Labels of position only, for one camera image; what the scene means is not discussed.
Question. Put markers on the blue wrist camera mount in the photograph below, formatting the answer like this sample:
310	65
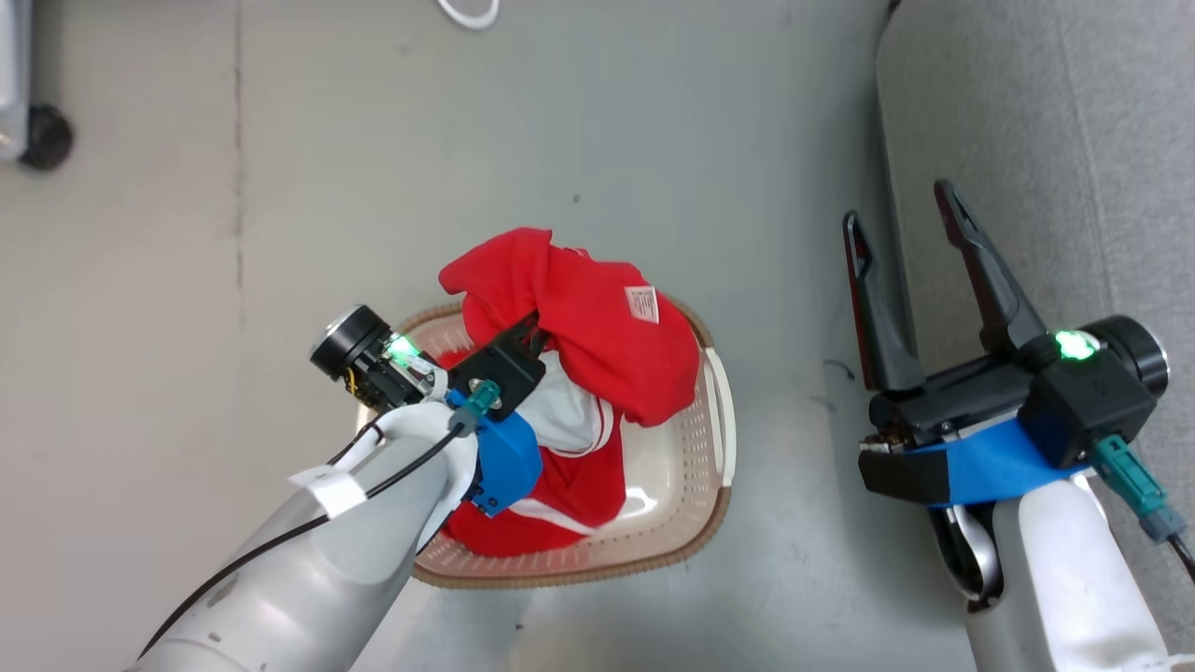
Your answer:
990	467
504	462

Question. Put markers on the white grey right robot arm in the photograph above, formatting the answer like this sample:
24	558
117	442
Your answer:
1064	588

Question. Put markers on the red white clothing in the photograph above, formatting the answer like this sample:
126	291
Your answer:
597	317

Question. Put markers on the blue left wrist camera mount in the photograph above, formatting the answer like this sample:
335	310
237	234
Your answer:
504	462

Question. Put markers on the cream plastic laundry basket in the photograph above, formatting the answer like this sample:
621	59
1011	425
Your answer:
677	504

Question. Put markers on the black caster wheel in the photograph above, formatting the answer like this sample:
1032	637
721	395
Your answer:
47	137

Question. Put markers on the grey fabric sofa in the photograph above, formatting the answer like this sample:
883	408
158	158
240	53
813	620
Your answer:
1074	112

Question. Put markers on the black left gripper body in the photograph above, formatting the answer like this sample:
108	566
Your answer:
499	369

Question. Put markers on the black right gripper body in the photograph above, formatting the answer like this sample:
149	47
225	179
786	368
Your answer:
971	397

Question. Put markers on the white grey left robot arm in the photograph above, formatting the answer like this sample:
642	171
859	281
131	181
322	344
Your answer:
308	579

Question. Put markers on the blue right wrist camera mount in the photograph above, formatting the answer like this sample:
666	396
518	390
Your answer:
990	467

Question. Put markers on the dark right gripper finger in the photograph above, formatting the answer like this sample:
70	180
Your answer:
1004	313
882	327

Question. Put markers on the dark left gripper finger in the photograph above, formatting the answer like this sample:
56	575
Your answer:
529	332

